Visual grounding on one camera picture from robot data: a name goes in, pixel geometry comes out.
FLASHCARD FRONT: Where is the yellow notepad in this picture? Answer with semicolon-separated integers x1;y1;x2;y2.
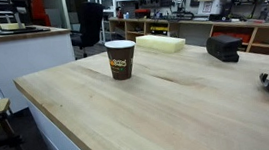
0;21;26;33

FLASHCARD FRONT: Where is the red and black toolbox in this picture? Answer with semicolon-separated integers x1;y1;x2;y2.
134;7;153;21

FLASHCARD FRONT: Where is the brown paper coffee cup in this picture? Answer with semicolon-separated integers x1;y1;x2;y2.
104;38;140;83

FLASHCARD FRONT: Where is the white cardboard box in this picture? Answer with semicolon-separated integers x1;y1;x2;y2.
195;0;233;18

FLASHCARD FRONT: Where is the red storage bin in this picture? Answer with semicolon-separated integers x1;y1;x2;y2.
211;28;252;48

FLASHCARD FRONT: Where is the yellow and black tool case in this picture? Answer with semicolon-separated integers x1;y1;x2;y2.
149;23;170;37

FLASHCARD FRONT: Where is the pale yellow foam block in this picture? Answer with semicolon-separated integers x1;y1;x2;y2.
134;31;187;58

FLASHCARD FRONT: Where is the white counter with wooden top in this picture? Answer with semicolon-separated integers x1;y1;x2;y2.
0;20;81;115

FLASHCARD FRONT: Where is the black box device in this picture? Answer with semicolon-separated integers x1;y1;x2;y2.
204;33;246;66

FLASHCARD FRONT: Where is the red chair back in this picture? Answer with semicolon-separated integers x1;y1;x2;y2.
29;0;52;29

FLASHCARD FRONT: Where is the flat black tray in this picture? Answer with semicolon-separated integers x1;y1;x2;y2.
0;23;51;37

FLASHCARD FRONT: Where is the black office chair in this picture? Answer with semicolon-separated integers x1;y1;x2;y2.
66;0;110;59

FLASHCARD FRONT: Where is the wooden workbench with shelves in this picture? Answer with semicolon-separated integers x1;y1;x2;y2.
107;1;269;77

